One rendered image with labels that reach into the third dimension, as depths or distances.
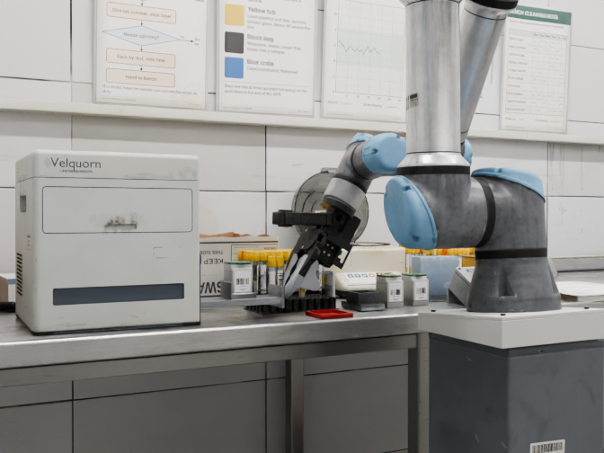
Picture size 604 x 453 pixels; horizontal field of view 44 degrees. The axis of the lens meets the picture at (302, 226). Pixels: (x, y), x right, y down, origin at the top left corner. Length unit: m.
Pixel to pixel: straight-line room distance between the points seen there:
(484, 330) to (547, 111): 1.60
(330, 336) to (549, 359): 0.41
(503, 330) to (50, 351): 0.69
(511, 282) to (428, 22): 0.42
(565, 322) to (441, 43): 0.47
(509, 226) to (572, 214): 1.53
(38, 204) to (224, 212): 0.85
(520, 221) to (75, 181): 0.72
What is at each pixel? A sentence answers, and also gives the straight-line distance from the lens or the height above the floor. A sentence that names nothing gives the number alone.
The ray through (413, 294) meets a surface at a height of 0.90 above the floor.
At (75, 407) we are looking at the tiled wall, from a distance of 1.99.
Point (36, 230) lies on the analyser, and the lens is 1.27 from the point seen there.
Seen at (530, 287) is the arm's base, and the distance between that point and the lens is 1.23.
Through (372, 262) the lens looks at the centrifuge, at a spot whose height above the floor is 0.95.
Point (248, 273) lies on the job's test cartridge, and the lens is 1.40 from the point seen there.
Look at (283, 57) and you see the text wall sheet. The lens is 2.13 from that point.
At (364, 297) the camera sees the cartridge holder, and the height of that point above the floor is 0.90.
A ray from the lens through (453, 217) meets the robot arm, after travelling 1.18.
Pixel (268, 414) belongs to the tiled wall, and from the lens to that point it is 2.16.
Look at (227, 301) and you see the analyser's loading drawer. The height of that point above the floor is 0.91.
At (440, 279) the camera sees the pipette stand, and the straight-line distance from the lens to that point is 1.74.
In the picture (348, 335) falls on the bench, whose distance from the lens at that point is 1.43.
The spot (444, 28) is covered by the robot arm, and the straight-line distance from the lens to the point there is 1.22.
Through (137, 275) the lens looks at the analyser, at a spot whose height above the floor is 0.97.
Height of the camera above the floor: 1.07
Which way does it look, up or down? 1 degrees down
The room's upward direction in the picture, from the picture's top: straight up
